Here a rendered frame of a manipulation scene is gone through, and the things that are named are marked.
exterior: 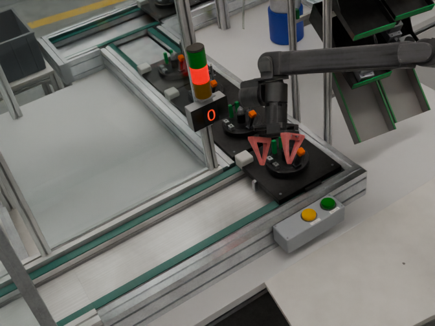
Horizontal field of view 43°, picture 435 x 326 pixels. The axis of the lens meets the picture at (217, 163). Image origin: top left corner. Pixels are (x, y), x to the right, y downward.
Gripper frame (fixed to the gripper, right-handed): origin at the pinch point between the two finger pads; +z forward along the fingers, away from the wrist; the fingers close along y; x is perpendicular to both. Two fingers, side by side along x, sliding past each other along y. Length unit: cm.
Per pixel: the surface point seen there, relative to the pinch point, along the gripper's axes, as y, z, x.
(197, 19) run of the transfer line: -116, -77, 58
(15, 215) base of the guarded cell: -93, 17, -33
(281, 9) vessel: -70, -73, 70
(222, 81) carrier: -67, -36, 36
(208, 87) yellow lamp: -22.5, -21.2, -4.7
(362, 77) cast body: 0.4, -26.4, 34.2
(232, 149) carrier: -41.3, -6.7, 20.1
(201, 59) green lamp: -18.2, -27.6, -10.3
